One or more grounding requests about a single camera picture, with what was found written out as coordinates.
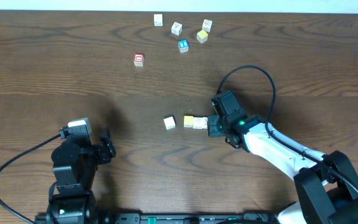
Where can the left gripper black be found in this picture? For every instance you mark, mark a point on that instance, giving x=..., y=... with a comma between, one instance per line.
x=103, y=148

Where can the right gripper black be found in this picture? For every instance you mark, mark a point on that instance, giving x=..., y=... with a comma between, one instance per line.
x=213, y=130

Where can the white block with pattern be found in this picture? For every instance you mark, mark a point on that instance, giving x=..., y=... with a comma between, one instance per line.
x=197, y=123

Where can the yellow block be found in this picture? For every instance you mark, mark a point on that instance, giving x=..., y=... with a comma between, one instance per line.
x=188, y=121

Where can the plain white block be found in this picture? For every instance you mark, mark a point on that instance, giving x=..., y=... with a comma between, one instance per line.
x=169, y=122

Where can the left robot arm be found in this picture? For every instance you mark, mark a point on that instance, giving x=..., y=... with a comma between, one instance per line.
x=75, y=162

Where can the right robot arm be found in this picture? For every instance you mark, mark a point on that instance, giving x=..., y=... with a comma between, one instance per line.
x=326, y=184

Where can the red letter block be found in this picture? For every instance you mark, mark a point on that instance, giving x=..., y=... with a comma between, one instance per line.
x=138, y=60

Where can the blue letter block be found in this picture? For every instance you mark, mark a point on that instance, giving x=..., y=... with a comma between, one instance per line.
x=183, y=46

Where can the yellow-top block near centre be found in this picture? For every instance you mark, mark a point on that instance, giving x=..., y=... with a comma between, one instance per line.
x=202, y=36

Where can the white patterned block top right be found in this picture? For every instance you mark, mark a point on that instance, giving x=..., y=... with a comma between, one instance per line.
x=207, y=25

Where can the white block tilted top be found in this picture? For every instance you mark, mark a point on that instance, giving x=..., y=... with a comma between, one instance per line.
x=176, y=28

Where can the white block top left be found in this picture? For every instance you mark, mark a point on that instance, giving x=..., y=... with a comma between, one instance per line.
x=158, y=20

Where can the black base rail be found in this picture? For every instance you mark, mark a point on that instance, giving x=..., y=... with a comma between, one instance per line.
x=168, y=218

